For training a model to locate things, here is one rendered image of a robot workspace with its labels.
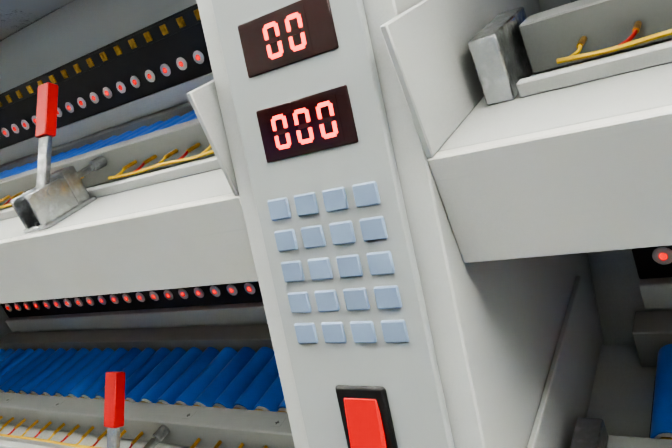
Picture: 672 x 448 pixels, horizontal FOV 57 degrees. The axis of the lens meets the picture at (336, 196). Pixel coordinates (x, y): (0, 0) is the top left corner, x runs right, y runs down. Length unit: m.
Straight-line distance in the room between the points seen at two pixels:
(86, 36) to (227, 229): 0.43
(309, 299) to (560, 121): 0.12
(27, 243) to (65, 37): 0.34
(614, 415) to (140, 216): 0.27
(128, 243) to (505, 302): 0.20
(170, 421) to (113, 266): 0.15
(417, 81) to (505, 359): 0.12
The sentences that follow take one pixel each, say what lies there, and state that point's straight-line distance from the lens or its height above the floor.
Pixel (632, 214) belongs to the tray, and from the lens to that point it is 0.22.
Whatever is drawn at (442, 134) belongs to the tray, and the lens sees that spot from 0.24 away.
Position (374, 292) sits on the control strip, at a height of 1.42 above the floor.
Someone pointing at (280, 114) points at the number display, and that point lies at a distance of 0.26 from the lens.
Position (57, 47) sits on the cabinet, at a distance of 0.74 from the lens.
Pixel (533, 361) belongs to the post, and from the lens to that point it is 0.31.
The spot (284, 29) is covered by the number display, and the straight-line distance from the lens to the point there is 0.26.
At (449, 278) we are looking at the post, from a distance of 0.24.
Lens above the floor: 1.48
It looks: 3 degrees down
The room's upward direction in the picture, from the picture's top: 12 degrees counter-clockwise
